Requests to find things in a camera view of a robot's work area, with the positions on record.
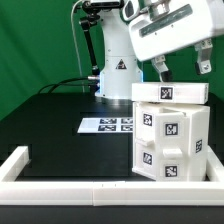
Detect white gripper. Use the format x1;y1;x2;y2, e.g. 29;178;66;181
129;0;224;82

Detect small white cabinet top box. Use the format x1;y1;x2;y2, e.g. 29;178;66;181
132;82;209;104

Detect white cabinet body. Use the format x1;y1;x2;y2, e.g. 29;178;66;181
132;102;210;181

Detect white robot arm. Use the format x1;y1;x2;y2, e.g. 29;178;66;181
90;0;224;99

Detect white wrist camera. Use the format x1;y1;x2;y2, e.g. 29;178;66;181
122;0;147;21

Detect black cable bundle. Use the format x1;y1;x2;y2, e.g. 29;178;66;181
37;76;100;94

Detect white fiducial marker base plate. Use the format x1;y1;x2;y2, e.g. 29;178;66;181
78;117;133;133

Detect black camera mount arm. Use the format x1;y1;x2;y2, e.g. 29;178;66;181
79;0;124;75

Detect grey hanging cable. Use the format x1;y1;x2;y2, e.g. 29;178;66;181
70;0;86;94

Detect white U-shaped boundary frame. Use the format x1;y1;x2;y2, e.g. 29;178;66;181
0;146;224;206

